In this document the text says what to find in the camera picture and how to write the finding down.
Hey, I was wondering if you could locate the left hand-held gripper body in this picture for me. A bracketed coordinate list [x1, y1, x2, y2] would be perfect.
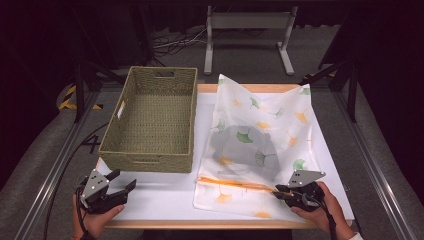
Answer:
[76, 168, 129, 215]

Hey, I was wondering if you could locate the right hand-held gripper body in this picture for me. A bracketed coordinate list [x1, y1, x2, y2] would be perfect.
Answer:
[283, 169, 327, 213]

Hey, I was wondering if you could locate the grey garment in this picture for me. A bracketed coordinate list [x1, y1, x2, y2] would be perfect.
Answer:
[208, 124, 282, 183]

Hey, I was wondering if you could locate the white leaf-print laundry bag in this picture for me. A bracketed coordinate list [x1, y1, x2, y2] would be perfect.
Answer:
[192, 73, 322, 220]

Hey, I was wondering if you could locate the person's right hand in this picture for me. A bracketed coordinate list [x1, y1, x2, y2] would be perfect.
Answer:
[290, 181, 345, 231]

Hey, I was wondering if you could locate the person's left hand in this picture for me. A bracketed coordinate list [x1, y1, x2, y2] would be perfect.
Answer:
[72, 194, 126, 240]

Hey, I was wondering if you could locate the green woven basket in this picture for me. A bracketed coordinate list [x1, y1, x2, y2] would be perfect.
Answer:
[98, 65, 199, 174]

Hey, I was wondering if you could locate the yellow black hazard tape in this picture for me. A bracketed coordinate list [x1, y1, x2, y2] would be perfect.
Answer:
[58, 84, 104, 111]
[302, 70, 336, 82]

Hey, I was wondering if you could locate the black metal stand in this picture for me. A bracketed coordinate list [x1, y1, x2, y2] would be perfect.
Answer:
[299, 49, 362, 123]
[70, 49, 128, 123]

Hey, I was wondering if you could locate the grey metal stand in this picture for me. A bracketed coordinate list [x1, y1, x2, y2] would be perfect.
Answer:
[203, 4, 299, 76]

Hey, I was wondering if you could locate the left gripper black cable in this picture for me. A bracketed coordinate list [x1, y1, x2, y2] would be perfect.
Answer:
[75, 187, 88, 240]

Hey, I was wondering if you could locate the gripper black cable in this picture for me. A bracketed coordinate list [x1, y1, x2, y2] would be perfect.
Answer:
[318, 196, 338, 240]
[75, 187, 88, 240]

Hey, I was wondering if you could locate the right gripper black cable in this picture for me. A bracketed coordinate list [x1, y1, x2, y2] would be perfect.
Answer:
[318, 196, 338, 240]

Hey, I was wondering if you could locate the black floor cable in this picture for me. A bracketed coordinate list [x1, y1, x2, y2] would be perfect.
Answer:
[42, 122, 110, 240]

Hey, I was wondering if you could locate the aluminium floor rail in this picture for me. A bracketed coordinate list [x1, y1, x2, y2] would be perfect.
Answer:
[332, 89, 418, 240]
[13, 89, 102, 240]

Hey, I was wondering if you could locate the bundle of floor cables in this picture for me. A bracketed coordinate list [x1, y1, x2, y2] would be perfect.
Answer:
[152, 27, 208, 57]

